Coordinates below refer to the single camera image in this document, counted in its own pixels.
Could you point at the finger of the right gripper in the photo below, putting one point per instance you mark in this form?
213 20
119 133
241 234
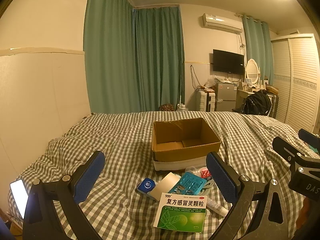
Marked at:
309 138
293 155

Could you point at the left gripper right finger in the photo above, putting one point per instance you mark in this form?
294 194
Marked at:
269 219

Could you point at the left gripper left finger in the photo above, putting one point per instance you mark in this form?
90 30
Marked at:
41 220

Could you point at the white cream tube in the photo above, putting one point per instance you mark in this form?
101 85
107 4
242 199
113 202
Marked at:
217 208

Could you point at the green white medicine box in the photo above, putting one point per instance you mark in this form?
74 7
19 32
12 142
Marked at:
183 213

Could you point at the blue tissue pack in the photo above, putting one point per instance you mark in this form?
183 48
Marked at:
146 186

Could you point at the white tape roll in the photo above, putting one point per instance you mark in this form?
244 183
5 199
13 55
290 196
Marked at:
164 186

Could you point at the white smartphone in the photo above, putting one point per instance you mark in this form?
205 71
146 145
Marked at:
20 196

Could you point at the black backpack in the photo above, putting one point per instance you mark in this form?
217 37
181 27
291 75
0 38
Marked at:
257 103

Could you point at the white louvered wardrobe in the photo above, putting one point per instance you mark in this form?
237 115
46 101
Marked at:
296 76

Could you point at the checkered bed quilt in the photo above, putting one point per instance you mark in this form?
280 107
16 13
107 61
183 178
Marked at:
115 208

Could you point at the white vanity desk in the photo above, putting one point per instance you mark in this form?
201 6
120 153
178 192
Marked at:
240 97

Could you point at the clear floss pick jar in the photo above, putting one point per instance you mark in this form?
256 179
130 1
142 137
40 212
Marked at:
202 172

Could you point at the white oval vanity mirror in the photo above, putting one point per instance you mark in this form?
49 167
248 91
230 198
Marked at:
252 71

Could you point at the grey mini fridge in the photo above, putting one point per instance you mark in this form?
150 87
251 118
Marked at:
225 97

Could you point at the white suitcase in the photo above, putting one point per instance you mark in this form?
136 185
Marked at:
205 101

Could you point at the brown cardboard box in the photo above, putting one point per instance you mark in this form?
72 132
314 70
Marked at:
179 144

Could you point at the green curtain right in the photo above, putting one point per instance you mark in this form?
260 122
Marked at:
259 46

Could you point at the green curtain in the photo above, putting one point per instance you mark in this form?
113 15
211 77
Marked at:
134 58
259 46

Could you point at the clear water jug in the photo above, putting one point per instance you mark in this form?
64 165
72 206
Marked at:
181 107

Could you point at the brown patterned bag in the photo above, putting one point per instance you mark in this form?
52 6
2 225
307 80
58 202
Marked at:
167 108

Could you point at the white air conditioner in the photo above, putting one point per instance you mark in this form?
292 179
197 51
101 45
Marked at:
222 23

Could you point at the green curtain left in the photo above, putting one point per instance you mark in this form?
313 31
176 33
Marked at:
134 58

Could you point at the black wall television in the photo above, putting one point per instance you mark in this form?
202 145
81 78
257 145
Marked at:
227 62

